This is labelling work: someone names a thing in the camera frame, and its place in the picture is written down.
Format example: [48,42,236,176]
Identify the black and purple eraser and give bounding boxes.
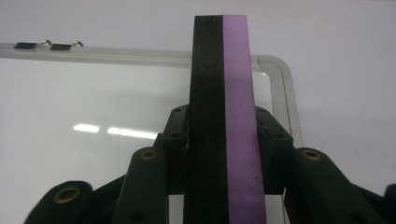
[182,14,268,224]

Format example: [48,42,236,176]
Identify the silver-framed whiteboard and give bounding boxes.
[0,41,304,224]

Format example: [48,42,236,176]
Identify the black binder clips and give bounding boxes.
[13,39,52,52]

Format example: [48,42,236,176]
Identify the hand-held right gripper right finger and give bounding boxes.
[254,105,295,196]

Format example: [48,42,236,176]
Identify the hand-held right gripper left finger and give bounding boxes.
[160,104,191,196]

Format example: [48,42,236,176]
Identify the metal hanger clip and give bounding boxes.
[49,40,85,52]

